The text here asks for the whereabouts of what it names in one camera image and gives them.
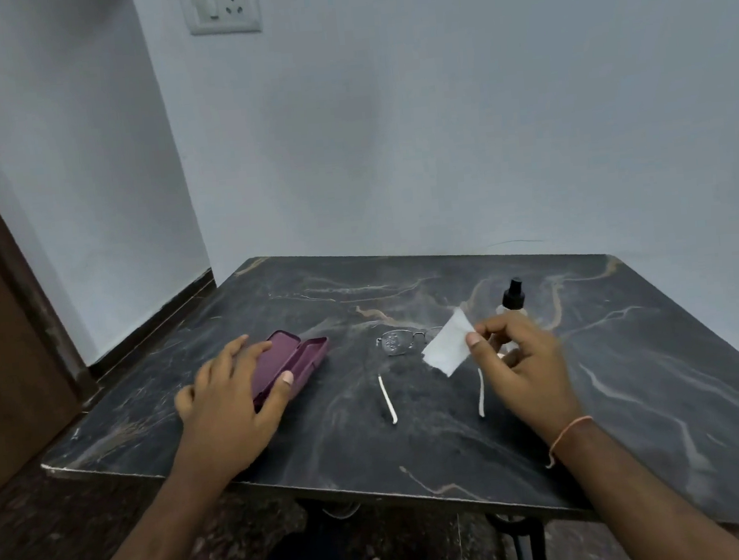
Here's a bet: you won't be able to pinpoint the metal-framed eyeglasses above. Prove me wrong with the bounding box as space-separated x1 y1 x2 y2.
372 320 489 429

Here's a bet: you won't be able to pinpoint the clear spray bottle black cap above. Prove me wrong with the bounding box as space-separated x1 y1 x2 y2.
492 276 533 356

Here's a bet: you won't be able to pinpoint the white wall switch socket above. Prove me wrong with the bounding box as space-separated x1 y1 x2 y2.
181 0 263 38

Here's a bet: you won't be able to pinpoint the purple glasses case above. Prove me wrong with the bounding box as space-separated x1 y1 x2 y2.
244 325 335 414

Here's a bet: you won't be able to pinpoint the white cleaning cloth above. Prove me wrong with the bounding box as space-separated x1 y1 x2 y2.
418 305 480 379

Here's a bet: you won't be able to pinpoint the person's right hand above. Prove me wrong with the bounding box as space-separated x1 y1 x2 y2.
464 303 588 452

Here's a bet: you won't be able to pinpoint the person's left hand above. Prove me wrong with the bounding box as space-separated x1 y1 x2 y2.
168 330 304 487

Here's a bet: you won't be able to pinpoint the brown wooden door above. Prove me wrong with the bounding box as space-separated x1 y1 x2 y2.
0 95 109 510

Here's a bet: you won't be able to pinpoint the black metal table leg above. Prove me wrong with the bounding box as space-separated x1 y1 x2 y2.
486 509 550 560

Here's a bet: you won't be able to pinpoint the person's left forearm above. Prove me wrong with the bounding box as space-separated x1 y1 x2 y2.
54 461 253 560

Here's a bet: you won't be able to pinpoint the orange thread wristband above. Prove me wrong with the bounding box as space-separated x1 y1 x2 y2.
541 414 598 470

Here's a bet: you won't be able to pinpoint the person's right forearm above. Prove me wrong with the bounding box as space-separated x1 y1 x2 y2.
547 408 739 560

